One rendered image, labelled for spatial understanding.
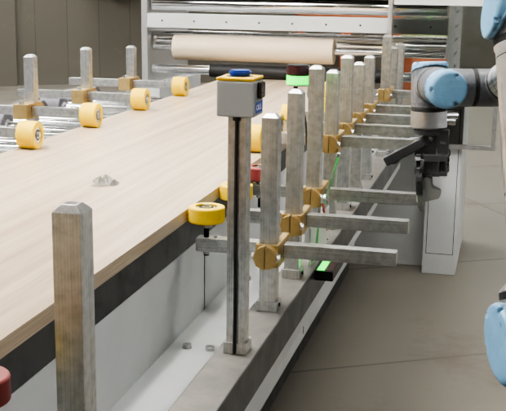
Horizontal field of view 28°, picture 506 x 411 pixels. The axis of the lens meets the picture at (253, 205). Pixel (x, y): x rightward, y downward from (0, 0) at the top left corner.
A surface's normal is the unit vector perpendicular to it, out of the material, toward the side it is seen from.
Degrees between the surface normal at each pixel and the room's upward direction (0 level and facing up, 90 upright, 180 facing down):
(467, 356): 0
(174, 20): 90
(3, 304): 0
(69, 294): 90
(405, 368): 0
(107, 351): 90
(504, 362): 95
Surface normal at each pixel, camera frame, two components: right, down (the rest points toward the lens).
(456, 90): 0.00, 0.20
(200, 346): 0.01, -0.98
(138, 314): 0.97, 0.07
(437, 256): -0.24, 0.21
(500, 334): -0.99, 0.09
